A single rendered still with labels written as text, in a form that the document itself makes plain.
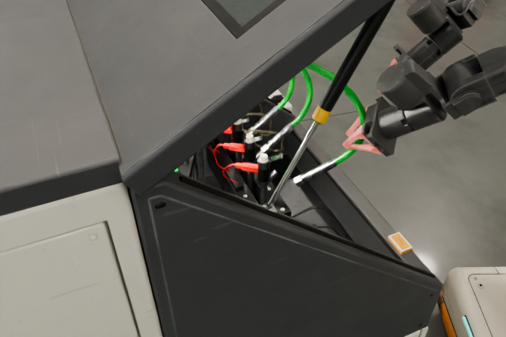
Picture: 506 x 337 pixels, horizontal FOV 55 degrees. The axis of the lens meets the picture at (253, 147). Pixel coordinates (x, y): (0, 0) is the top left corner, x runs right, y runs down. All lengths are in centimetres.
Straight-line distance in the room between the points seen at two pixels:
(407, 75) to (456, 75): 8
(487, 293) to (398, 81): 134
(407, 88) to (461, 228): 185
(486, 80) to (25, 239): 68
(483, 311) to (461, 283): 13
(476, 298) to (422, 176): 101
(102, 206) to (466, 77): 59
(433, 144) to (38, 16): 257
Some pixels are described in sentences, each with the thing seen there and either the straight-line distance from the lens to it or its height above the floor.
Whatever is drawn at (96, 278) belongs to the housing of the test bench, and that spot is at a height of 133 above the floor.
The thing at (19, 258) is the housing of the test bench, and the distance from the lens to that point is 59.
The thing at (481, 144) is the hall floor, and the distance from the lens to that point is 322.
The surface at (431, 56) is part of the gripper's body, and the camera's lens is 113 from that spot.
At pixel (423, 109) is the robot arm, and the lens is 87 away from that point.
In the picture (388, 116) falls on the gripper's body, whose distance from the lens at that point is 90.
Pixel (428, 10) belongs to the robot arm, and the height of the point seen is 141.
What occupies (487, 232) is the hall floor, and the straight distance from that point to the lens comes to 266.
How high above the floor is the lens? 182
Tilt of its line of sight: 39 degrees down
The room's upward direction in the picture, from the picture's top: 1 degrees counter-clockwise
